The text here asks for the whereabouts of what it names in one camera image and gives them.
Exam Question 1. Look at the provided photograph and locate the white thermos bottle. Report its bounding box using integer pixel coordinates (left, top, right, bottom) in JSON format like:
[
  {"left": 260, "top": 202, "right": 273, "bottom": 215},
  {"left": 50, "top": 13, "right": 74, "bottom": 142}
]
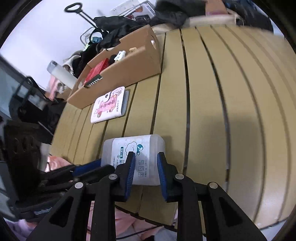
[{"left": 47, "top": 61, "right": 77, "bottom": 89}]

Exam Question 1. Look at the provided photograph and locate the black jacket pile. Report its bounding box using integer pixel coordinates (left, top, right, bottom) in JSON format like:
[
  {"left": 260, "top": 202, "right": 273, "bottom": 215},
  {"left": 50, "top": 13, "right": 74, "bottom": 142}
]
[{"left": 94, "top": 0, "right": 206, "bottom": 49}]

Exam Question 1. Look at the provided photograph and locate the pink bag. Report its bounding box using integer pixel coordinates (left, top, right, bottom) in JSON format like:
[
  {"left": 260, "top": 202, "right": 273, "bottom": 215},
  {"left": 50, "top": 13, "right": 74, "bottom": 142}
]
[{"left": 46, "top": 75, "right": 62, "bottom": 100}]

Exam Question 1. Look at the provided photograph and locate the open cardboard box right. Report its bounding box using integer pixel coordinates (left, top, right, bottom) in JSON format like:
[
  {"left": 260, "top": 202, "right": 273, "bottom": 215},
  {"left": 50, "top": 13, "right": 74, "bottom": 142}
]
[{"left": 183, "top": 1, "right": 238, "bottom": 27}]

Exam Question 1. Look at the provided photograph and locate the clear cotton swab box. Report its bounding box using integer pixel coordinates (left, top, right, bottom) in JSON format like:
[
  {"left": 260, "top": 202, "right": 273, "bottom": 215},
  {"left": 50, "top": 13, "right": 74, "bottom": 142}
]
[{"left": 101, "top": 134, "right": 166, "bottom": 186}]

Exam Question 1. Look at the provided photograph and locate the pink cloth on lap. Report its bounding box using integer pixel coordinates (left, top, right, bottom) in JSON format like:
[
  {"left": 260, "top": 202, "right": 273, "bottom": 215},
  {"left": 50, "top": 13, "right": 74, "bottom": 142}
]
[{"left": 45, "top": 156, "right": 177, "bottom": 240}]

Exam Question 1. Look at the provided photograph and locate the brown cardboard tray box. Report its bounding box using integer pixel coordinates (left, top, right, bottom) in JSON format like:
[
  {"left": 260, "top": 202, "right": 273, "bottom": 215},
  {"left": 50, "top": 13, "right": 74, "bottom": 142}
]
[{"left": 67, "top": 25, "right": 161, "bottom": 109}]

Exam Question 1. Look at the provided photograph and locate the black cloth bundle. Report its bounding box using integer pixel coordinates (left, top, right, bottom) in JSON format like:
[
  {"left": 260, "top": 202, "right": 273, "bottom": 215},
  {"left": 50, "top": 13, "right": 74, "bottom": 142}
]
[{"left": 108, "top": 55, "right": 116, "bottom": 66}]

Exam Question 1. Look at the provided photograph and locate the black backpack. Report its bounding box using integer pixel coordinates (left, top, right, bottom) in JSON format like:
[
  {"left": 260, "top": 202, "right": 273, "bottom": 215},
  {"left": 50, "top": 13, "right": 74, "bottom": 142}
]
[{"left": 223, "top": 1, "right": 273, "bottom": 33}]

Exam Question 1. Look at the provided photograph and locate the black folding chair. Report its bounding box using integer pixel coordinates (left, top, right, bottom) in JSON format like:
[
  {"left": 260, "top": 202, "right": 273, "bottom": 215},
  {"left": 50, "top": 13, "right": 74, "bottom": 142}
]
[{"left": 1, "top": 76, "right": 66, "bottom": 144}]

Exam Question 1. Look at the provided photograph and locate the printed product box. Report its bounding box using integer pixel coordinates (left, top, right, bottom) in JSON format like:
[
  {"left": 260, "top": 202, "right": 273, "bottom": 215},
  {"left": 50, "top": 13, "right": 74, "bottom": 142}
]
[{"left": 110, "top": 1, "right": 156, "bottom": 22}]

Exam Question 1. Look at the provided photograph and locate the pink white tissue pack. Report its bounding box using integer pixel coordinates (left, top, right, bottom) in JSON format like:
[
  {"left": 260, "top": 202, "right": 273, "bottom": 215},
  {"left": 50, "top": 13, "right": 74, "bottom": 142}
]
[{"left": 90, "top": 86, "right": 130, "bottom": 123}]

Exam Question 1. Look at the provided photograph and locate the black trolley handle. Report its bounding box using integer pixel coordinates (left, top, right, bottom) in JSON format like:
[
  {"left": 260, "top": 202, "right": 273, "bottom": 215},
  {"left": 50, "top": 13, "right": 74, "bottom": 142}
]
[{"left": 64, "top": 3, "right": 97, "bottom": 28}]

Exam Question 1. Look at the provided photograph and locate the red book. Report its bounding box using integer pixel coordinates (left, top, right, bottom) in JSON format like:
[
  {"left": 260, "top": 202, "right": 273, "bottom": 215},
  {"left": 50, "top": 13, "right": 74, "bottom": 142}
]
[{"left": 83, "top": 58, "right": 109, "bottom": 85}]

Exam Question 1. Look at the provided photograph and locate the beige cloth bag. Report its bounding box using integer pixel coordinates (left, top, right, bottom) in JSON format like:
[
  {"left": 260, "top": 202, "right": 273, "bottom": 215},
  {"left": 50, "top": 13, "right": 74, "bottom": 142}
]
[{"left": 62, "top": 50, "right": 82, "bottom": 74}]

